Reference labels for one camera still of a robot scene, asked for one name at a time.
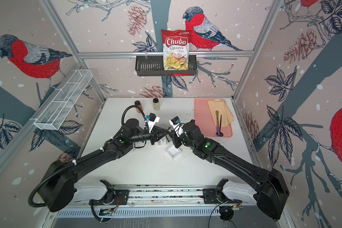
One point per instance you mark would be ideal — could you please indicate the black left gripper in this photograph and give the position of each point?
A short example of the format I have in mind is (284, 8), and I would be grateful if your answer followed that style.
(155, 133)

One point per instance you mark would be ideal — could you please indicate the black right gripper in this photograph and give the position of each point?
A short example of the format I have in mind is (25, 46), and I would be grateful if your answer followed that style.
(175, 139)

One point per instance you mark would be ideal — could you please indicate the white jewelry box base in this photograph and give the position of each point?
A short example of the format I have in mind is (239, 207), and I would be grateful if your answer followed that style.
(172, 151)

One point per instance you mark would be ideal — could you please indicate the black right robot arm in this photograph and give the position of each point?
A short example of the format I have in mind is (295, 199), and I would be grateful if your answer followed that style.
(271, 192)

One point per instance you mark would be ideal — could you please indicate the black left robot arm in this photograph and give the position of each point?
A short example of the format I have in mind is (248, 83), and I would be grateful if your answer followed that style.
(57, 188)

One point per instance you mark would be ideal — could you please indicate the middle white jewelry box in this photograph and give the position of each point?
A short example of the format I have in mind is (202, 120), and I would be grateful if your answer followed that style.
(164, 141)

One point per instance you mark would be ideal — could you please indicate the pink plastic tray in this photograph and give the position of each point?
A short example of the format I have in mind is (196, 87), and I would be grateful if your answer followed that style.
(204, 120)

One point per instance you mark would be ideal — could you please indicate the pale spice jar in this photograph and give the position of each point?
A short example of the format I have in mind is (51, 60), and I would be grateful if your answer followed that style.
(156, 104)

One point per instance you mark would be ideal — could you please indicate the iridescent purple spoon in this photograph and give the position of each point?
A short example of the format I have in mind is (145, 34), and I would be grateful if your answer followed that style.
(217, 124)

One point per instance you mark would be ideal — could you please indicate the orange spice jar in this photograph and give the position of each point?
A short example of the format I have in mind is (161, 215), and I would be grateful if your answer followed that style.
(138, 104)

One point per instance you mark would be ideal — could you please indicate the black spoon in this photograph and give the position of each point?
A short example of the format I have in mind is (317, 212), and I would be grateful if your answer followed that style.
(220, 123)

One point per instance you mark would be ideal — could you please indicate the beige folded cloth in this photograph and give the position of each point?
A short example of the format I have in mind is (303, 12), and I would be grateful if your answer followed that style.
(221, 106)

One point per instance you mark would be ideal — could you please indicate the Chuba cassava chips bag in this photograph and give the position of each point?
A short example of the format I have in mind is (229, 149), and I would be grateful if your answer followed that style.
(176, 47)

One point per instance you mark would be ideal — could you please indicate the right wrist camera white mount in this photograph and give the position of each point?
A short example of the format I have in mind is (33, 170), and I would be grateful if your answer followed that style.
(177, 126)

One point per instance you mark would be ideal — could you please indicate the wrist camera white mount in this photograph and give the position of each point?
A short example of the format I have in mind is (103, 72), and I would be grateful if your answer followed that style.
(177, 126)
(151, 120)

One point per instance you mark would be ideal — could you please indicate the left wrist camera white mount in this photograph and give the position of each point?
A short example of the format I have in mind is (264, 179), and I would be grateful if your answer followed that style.
(151, 120)

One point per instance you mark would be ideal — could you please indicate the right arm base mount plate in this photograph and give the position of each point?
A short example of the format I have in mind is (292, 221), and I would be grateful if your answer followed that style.
(213, 196)

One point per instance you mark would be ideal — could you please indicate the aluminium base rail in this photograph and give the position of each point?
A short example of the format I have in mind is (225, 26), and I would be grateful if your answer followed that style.
(178, 195)

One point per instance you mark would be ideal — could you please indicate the black wire wall basket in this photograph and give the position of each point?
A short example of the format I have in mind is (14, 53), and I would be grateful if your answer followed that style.
(152, 66)

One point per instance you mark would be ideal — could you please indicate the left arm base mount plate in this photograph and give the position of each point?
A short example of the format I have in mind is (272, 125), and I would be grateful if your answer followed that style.
(112, 197)

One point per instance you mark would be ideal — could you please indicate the white wire mesh shelf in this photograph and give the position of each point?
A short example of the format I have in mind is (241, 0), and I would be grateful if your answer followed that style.
(65, 98)

